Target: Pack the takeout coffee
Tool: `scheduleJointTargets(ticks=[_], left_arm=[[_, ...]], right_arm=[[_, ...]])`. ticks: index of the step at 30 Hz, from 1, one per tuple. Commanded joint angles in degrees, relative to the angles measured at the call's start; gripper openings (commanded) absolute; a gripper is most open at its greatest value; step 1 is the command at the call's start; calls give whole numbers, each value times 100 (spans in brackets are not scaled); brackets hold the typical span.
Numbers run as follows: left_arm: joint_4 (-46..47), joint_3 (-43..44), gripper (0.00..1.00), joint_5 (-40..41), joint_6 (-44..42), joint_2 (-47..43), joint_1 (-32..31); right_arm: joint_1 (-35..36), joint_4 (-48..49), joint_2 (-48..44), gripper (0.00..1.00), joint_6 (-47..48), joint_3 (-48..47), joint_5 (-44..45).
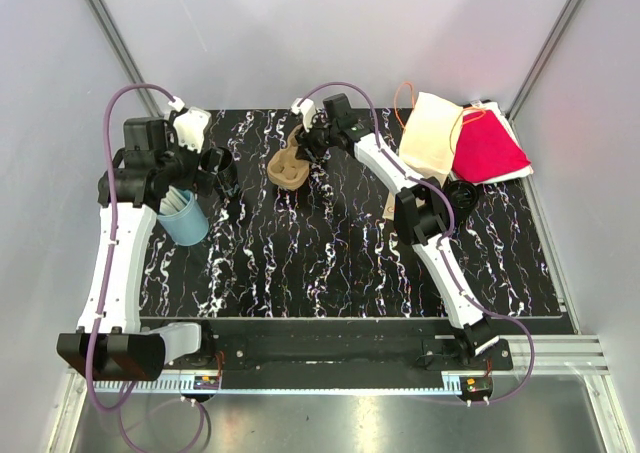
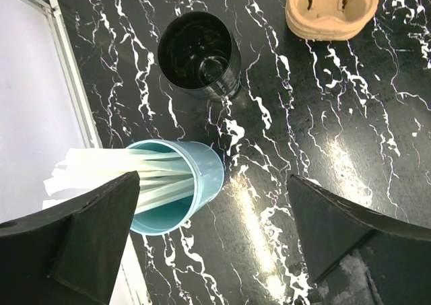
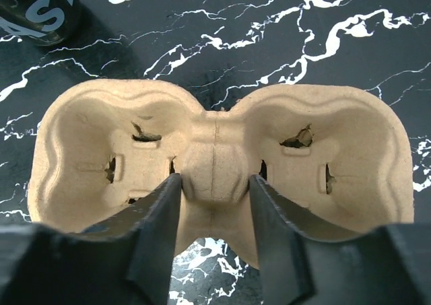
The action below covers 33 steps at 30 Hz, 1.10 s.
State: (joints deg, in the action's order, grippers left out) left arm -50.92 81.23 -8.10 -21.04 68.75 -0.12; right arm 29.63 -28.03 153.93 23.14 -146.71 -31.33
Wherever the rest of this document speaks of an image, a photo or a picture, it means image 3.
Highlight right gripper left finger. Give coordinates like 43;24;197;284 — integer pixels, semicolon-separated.
81;173;182;304

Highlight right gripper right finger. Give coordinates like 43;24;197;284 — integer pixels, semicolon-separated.
249;175;369;304

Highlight black marble pattern mat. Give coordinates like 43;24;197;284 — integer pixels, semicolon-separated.
0;0;431;305

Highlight black coffee cup left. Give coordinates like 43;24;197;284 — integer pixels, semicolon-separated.
1;0;82;46

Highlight brown pulp cup carrier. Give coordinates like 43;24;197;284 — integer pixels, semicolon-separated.
28;79;414;267

